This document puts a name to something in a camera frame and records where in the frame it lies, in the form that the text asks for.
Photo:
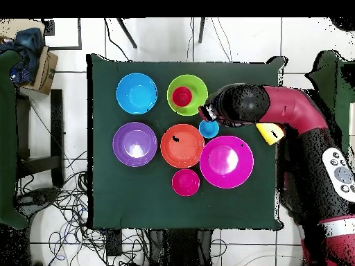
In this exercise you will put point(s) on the green bowl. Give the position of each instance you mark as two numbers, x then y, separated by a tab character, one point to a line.
199	94

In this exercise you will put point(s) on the red cup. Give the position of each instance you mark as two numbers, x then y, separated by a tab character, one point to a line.
182	95

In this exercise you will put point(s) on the yellow cup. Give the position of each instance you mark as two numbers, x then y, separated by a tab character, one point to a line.
269	133

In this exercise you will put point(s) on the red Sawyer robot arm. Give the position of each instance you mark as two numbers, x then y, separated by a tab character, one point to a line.
291	108

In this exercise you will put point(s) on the blue cup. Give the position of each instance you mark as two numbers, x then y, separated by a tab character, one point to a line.
208	130

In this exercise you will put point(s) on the orange bowl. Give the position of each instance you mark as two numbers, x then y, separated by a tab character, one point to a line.
182	151

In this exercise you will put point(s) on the large magenta bowl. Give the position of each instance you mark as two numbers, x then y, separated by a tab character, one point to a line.
238	171

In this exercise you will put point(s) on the blue bowl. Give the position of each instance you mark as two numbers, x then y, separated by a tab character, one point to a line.
136	93

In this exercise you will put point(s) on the small pink bowl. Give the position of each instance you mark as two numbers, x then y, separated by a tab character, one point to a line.
185	182

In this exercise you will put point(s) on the purple bowl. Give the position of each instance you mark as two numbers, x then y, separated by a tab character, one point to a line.
135	144

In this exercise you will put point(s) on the black tripod leg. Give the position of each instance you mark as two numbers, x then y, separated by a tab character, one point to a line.
127	33
201	30

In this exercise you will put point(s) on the dark green table cloth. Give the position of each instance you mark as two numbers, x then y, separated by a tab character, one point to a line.
166	207

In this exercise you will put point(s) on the green cloth side table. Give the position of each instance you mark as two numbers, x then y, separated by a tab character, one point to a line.
330	74
7	138

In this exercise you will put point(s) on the black framed board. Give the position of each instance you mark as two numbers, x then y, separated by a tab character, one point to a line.
80	33

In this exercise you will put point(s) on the black power adapter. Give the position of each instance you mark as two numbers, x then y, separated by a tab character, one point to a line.
114	243

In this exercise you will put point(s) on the cardboard box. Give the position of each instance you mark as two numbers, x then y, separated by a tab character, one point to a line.
47	72

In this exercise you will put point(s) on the blue fabric bag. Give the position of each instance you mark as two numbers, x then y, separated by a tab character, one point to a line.
29	52

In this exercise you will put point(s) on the black chair base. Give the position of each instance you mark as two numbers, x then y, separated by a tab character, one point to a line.
38	196

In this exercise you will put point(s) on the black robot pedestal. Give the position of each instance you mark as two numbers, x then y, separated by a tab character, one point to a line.
180	249

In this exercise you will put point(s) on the black stool frame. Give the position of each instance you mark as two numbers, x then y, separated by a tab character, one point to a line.
56	124

